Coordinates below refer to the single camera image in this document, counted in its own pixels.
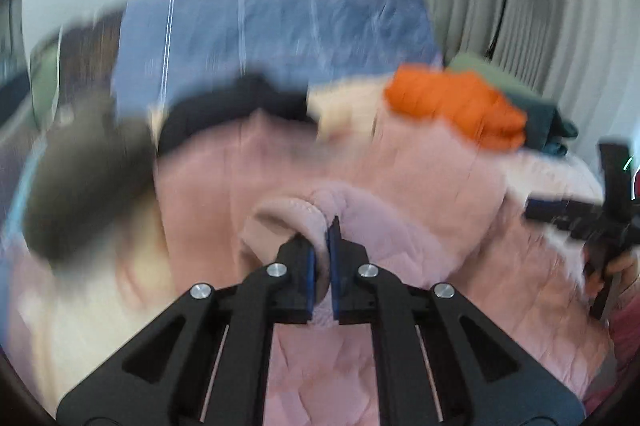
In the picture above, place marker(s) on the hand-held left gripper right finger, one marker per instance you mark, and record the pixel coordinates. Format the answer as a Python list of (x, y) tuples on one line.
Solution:
[(334, 276)]

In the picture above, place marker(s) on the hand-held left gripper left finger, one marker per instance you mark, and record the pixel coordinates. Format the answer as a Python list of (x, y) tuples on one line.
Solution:
[(311, 278)]

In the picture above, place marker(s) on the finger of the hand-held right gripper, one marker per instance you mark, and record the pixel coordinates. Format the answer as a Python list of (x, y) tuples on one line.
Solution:
[(560, 213)]

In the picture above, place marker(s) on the pink quilted fleece garment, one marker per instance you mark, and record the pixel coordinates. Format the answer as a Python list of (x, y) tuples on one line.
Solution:
[(400, 176)]

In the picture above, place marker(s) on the person's right forearm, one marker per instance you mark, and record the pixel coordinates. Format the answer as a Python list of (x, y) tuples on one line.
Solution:
[(622, 331)]

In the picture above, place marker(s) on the person's right hand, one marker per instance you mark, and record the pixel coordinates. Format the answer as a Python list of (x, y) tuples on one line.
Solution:
[(625, 268)]

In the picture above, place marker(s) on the dark green garment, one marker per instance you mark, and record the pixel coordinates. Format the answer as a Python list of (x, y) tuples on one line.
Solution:
[(547, 120)]

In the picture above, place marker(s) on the orange puffer jacket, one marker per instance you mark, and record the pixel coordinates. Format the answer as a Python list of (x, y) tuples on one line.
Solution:
[(450, 105)]

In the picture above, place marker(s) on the white curtain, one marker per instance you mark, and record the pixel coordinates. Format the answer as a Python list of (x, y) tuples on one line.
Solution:
[(575, 30)]

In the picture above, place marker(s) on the cream garment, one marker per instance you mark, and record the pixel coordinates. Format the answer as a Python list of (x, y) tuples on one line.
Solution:
[(345, 105)]

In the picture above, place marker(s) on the black garment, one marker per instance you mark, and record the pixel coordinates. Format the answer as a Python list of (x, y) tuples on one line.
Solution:
[(210, 115)]

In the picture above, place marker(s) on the pink and cream plush blanket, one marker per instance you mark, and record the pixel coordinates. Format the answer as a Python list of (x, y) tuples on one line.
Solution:
[(90, 336)]

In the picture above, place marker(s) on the dark grey cloth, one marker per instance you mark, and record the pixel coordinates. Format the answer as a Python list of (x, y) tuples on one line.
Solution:
[(85, 181)]

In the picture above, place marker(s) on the light green pillow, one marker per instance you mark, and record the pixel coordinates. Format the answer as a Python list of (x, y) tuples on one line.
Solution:
[(44, 80)]

